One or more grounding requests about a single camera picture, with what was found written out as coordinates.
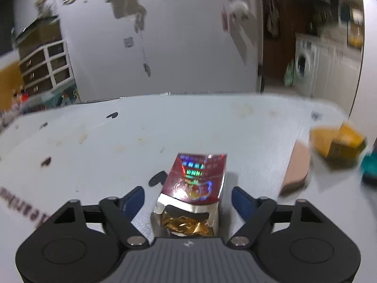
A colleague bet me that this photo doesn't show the white plush wall toy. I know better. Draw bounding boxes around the white plush wall toy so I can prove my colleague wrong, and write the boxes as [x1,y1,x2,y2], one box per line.
[229,0,250,22]

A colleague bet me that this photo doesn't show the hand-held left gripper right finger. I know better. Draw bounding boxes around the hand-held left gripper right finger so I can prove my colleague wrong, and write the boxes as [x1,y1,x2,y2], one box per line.
[226,186,334,250]

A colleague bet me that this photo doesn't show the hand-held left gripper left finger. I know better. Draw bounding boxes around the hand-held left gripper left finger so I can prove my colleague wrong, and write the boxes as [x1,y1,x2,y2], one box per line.
[44,186,149,250]

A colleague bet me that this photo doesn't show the green plastic bag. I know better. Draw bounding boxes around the green plastic bag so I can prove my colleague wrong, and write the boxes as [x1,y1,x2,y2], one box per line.
[283,60,295,88]

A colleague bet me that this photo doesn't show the teal round ashtray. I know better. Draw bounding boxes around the teal round ashtray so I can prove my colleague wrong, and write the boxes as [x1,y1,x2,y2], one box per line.
[361,149,377,185]

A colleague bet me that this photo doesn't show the torn brown cardboard box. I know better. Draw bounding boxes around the torn brown cardboard box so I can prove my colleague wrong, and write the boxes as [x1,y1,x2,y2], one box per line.
[278,141,313,196]

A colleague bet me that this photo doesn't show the yellow cardboard box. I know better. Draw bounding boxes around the yellow cardboard box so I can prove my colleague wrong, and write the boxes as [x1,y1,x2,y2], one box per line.
[309,122,368,167]

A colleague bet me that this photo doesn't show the white kitchen cabinets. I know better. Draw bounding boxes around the white kitchen cabinets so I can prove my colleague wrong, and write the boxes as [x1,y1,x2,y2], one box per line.
[316,40,364,109]

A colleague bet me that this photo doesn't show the white drawer chest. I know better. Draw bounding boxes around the white drawer chest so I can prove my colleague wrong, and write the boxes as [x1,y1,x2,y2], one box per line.
[13,16,75,96]

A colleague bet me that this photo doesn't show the white washing machine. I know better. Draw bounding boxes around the white washing machine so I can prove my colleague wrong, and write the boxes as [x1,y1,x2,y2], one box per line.
[294,32,321,96]

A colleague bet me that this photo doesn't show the red cigarette pack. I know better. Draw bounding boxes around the red cigarette pack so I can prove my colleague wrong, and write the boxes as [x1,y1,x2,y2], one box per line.
[150,152,228,239]

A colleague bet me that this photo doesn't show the beige hanging bag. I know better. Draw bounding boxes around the beige hanging bag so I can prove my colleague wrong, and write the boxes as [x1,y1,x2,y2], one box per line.
[264,0,282,39]

